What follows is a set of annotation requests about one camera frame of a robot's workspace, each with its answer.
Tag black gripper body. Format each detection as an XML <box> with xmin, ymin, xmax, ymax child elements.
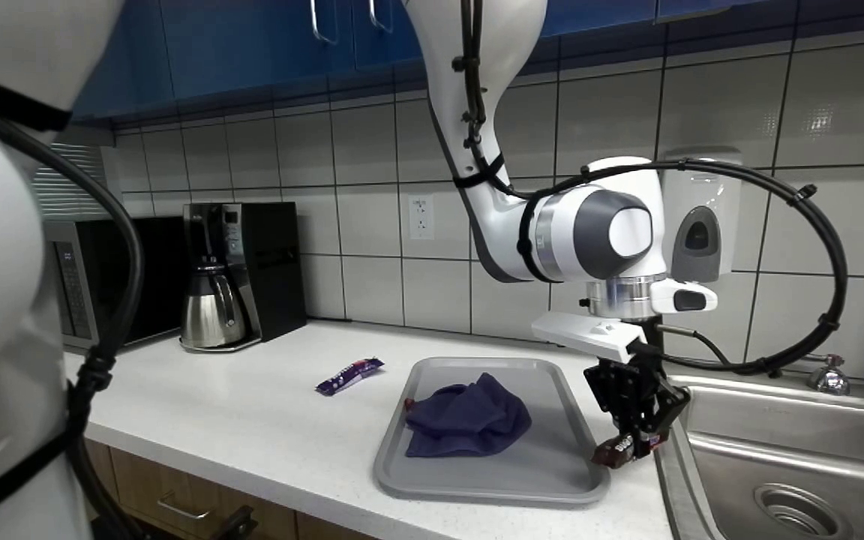
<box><xmin>581</xmin><ymin>343</ymin><xmax>668</xmax><ymax>401</ymax></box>

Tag dark brown bar sachet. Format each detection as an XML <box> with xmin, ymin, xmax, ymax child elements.
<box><xmin>595</xmin><ymin>428</ymin><xmax>654</xmax><ymax>470</ymax></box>

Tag purple protein bar sachet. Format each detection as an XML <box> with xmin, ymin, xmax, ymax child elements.
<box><xmin>313</xmin><ymin>355</ymin><xmax>388</xmax><ymax>398</ymax></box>

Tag grey plastic tray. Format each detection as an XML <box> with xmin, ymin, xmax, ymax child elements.
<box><xmin>373</xmin><ymin>355</ymin><xmax>614</xmax><ymax>509</ymax></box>

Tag stainless steel sink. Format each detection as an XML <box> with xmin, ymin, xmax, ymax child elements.
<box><xmin>651</xmin><ymin>358</ymin><xmax>864</xmax><ymax>540</ymax></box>

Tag blue waffle cloth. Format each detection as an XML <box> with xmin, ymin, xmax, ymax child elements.
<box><xmin>398</xmin><ymin>373</ymin><xmax>533</xmax><ymax>462</ymax></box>

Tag chrome sink faucet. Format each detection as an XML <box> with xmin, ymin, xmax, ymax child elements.
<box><xmin>807</xmin><ymin>327</ymin><xmax>864</xmax><ymax>406</ymax></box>

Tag black drip coffee maker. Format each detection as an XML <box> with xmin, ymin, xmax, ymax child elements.
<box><xmin>186</xmin><ymin>200</ymin><xmax>308</xmax><ymax>355</ymax></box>

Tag black clamp stand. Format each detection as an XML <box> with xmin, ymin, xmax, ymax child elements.
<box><xmin>212</xmin><ymin>505</ymin><xmax>262</xmax><ymax>540</ymax></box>

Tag stainless steel coffee carafe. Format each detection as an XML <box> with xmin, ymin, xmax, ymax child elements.
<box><xmin>180</xmin><ymin>260</ymin><xmax>253</xmax><ymax>355</ymax></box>

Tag wooden base cabinet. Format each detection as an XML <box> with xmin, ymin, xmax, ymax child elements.
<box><xmin>81</xmin><ymin>438</ymin><xmax>396</xmax><ymax>540</ymax></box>

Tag black microwave oven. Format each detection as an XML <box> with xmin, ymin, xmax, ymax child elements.
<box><xmin>43</xmin><ymin>213</ymin><xmax>194</xmax><ymax>352</ymax></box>

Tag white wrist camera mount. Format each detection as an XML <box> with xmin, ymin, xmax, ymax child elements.
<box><xmin>528</xmin><ymin>309</ymin><xmax>647</xmax><ymax>365</ymax></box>

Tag white wall soap dispenser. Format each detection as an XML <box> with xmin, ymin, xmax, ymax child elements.
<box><xmin>661</xmin><ymin>148</ymin><xmax>743</xmax><ymax>286</ymax></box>

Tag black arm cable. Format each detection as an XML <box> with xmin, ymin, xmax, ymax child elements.
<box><xmin>449</xmin><ymin>0</ymin><xmax>850</xmax><ymax>379</ymax></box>

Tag white wall power outlet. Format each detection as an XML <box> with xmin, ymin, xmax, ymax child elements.
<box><xmin>405</xmin><ymin>191</ymin><xmax>437</xmax><ymax>242</ymax></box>

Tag metal wall cabinet handle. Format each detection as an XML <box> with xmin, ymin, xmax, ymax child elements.
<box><xmin>307</xmin><ymin>0</ymin><xmax>341</xmax><ymax>48</ymax></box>
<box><xmin>364</xmin><ymin>0</ymin><xmax>396</xmax><ymax>36</ymax></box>

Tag metal drawer handle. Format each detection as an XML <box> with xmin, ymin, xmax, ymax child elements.
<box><xmin>157</xmin><ymin>495</ymin><xmax>212</xmax><ymax>526</ymax></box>

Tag blue wall cabinets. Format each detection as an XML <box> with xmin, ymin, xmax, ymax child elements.
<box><xmin>68</xmin><ymin>0</ymin><xmax>864</xmax><ymax>128</ymax></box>

